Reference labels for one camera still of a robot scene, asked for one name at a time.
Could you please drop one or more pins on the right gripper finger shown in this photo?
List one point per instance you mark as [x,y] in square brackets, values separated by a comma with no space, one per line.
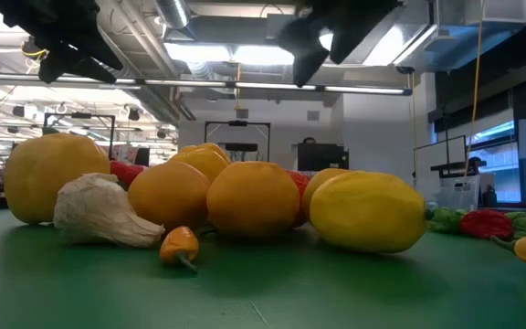
[347,39]
[306,45]

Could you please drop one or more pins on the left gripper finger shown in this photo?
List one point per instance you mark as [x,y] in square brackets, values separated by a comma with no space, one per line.
[66,66]
[94,50]

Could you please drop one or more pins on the yellow bell pepper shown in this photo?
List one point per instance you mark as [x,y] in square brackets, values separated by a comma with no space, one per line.
[48,183]
[203,157]

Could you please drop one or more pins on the red bell pepper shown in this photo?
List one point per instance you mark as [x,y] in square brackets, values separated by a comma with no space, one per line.
[126,172]

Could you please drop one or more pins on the white garlic bulb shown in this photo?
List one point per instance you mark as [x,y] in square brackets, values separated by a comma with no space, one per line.
[98,215]

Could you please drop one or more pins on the long ceiling light bar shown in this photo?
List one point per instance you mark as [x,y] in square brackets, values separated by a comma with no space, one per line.
[272,85]

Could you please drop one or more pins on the black equipment case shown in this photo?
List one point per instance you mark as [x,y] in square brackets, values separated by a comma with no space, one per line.
[322,157]

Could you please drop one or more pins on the whiteboard on black stand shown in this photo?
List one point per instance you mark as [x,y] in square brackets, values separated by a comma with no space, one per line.
[441,155]

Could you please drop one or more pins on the black shelf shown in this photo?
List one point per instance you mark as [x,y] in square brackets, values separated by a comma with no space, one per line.
[455,166]

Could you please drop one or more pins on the large window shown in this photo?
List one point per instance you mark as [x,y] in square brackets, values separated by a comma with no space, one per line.
[500,160]

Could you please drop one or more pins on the small red pepper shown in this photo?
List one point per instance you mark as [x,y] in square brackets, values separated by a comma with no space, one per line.
[487,225]

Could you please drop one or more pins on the green table mat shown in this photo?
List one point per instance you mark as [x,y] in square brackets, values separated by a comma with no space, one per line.
[263,297]

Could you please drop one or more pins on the black gantry frame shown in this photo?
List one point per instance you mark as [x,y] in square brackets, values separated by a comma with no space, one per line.
[80,115]
[238,123]

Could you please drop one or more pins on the square wall vent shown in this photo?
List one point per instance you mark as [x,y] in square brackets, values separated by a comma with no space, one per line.
[313,116]
[242,113]

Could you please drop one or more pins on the silver round air duct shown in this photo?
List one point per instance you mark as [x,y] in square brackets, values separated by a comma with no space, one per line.
[171,13]

